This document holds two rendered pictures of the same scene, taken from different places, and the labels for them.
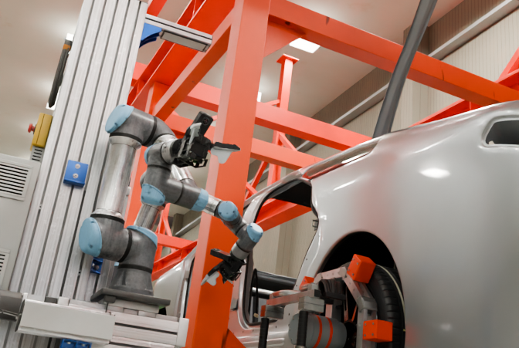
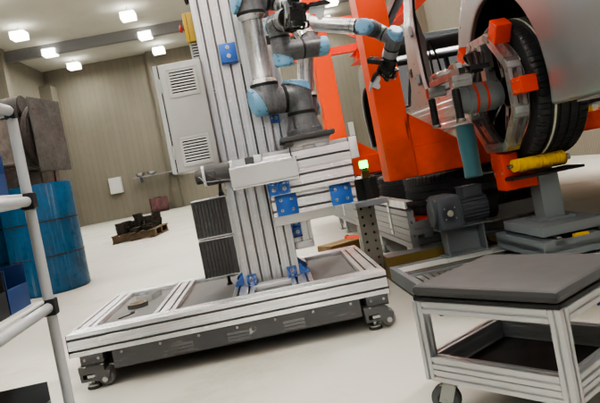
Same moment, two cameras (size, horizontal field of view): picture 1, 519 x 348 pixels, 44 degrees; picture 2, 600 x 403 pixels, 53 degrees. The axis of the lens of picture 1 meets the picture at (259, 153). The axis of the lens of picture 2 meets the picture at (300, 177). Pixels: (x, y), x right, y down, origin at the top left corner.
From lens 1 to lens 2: 0.48 m
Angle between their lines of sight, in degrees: 29
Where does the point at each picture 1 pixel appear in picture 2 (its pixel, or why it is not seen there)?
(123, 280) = (295, 125)
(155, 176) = (278, 46)
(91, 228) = (254, 98)
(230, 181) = not seen: outside the picture
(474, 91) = not seen: outside the picture
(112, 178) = (253, 52)
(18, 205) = (197, 97)
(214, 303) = (388, 98)
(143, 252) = (300, 99)
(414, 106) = not seen: outside the picture
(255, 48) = not seen: outside the picture
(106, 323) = (291, 164)
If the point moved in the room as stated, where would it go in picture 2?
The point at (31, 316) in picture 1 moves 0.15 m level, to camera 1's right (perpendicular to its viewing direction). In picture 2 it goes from (237, 180) to (273, 172)
